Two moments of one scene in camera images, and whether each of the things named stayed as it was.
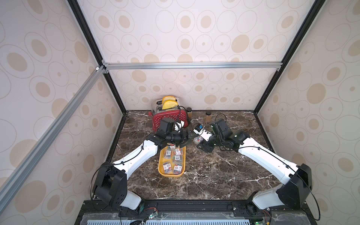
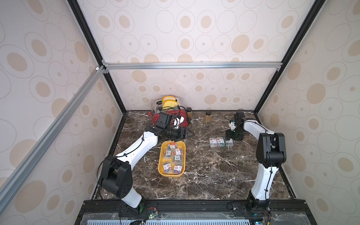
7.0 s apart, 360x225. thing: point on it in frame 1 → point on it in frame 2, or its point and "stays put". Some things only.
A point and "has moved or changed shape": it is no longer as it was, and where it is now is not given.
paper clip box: (198, 139) has moved or changed shape
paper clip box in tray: (167, 167) stays put
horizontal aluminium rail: (193, 65) stays put
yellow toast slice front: (169, 103) stays put
